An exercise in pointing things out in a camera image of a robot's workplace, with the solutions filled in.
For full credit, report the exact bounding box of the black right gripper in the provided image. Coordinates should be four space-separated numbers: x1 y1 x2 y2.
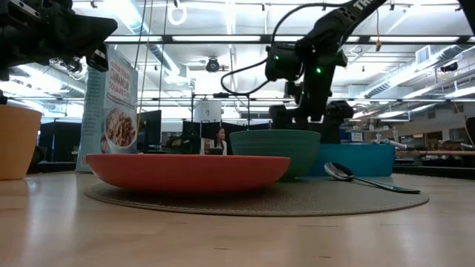
269 68 353 144

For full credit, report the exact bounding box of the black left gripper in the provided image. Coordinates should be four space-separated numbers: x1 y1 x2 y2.
0 0 118 82

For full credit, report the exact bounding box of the green ribbed bowl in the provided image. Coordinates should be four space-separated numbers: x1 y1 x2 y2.
229 129 321 181

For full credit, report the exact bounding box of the cinnamon squares cereal box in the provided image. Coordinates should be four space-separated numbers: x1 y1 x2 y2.
76 46 139 172

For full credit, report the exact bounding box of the silver metal spoon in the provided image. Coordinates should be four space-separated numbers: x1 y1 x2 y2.
324 161 422 194

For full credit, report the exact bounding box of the yellow-orange plastic cup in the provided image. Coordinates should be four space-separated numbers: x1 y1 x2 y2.
0 105 42 181

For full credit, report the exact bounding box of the orange-red plate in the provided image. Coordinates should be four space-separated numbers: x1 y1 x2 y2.
85 154 292 194

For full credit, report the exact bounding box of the black ceiling spotlight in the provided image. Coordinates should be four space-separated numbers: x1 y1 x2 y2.
59 57 85 75

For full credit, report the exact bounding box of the blue rectangular container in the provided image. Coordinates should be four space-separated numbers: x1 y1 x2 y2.
308 143 396 177

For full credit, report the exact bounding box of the round grey woven placemat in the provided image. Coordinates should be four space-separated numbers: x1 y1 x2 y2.
84 174 430 217

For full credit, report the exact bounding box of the person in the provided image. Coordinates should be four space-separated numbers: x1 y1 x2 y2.
211 128 228 156

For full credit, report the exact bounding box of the black computer monitor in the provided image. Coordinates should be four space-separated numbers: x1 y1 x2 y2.
137 110 163 154

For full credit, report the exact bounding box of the white air vent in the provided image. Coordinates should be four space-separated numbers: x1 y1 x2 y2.
415 44 431 65

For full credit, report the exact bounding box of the wooden workbench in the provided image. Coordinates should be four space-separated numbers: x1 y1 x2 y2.
395 149 475 156

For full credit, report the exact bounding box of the black overhead frame bar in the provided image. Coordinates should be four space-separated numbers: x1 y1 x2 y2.
105 34 475 45

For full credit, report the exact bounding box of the white hanging ring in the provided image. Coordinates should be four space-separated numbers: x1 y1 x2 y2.
166 2 189 26

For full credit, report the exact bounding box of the black metal stand frame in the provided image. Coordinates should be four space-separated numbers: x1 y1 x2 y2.
191 92 252 129

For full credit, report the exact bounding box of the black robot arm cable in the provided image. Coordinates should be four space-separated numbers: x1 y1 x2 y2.
220 2 350 96

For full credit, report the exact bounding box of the yellow hanging cord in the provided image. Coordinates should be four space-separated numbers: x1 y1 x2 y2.
374 0 383 52

